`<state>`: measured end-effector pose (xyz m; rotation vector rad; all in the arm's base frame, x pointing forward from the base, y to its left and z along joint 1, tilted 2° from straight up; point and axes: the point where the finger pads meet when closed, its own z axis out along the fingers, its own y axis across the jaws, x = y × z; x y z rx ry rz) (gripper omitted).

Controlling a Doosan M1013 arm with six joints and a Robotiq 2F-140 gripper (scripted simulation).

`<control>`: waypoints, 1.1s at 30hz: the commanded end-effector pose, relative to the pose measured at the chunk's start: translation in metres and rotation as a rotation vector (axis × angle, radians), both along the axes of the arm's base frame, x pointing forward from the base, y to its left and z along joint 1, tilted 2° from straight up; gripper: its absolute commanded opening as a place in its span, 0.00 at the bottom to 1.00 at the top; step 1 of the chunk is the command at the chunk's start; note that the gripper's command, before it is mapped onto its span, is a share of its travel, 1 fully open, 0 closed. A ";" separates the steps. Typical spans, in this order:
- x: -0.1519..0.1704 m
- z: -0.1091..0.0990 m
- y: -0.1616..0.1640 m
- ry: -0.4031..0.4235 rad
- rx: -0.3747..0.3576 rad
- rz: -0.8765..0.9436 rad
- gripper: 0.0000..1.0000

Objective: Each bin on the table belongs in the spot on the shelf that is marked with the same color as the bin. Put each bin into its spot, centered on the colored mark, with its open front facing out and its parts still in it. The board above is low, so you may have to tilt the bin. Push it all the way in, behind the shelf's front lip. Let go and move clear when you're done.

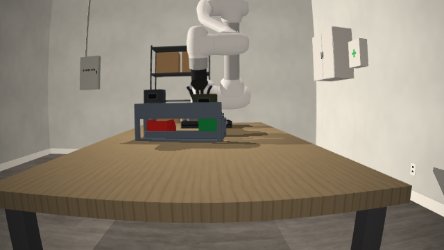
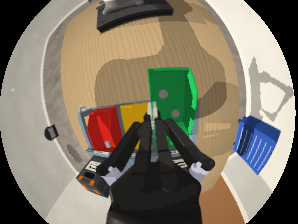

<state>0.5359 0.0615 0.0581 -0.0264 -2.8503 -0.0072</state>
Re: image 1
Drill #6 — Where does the red bin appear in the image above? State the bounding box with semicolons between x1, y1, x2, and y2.
146;119;176;131

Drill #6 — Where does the green bin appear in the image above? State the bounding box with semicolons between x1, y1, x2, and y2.
198;119;216;131

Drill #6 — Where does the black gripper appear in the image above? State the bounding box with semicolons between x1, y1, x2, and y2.
187;69;212;99

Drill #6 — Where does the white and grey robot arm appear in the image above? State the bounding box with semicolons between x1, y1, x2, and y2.
187;0;250;110

